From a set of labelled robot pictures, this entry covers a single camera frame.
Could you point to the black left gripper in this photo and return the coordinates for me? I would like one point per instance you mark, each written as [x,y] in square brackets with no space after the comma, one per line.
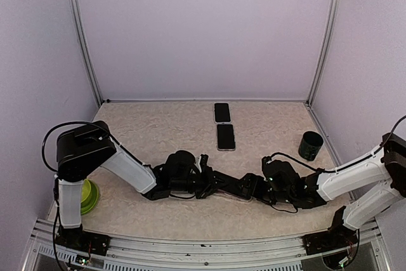
[211,178]

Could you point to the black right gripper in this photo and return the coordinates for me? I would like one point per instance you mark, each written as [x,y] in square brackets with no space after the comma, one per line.
[255,191]

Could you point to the clear case with heart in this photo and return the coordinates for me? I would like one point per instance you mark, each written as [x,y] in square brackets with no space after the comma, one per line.
[231,197]

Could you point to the clear magsafe phone case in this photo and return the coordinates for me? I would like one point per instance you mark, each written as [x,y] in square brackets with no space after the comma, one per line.
[235,144]

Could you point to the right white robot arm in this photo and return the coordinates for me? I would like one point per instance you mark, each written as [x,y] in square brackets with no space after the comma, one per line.
[384,167]

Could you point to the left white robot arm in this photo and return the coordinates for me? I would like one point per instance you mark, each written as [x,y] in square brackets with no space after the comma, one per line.
[182,187]

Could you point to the dark green mug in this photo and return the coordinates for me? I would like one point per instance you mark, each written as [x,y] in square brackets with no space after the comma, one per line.
[310,145]

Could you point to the green plastic bowl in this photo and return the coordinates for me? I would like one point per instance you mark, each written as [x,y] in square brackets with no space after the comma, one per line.
[89,197]

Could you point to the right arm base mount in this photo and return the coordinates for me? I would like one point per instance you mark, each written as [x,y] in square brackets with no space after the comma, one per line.
[335,237]

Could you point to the aluminium front rail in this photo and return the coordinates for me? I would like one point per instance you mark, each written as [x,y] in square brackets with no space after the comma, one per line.
[137,253]

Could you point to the right aluminium frame post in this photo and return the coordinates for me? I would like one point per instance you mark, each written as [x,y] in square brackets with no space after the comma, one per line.
[328,33]

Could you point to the aluminium frame post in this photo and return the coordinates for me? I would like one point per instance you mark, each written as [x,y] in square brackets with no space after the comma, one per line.
[83,44]
[328,33]

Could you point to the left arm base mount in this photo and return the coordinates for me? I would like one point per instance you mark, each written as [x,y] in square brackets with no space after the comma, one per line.
[84,241]

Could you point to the left aluminium frame post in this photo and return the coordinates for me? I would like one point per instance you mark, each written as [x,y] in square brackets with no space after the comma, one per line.
[83,44]

